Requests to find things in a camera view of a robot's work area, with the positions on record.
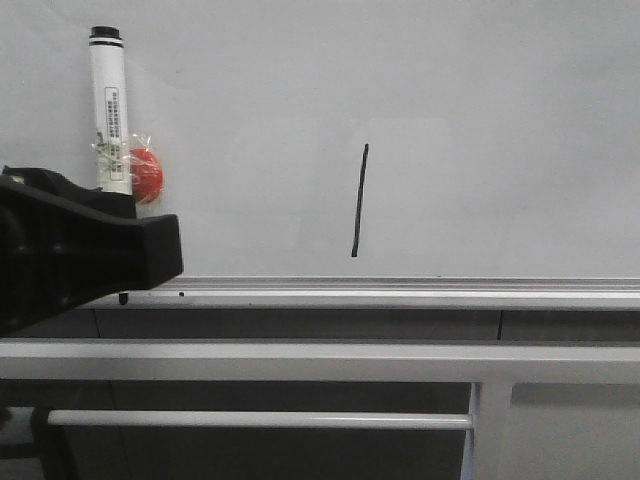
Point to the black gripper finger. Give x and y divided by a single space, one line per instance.
63 245

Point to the red round magnet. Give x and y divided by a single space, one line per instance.
147 175

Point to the white whiteboard marker pen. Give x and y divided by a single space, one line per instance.
111 146

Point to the whiteboard with aluminium tray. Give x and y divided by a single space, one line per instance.
359 153

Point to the white horizontal rod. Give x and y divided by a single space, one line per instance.
263 419

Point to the white metal stand frame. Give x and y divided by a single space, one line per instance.
494 368

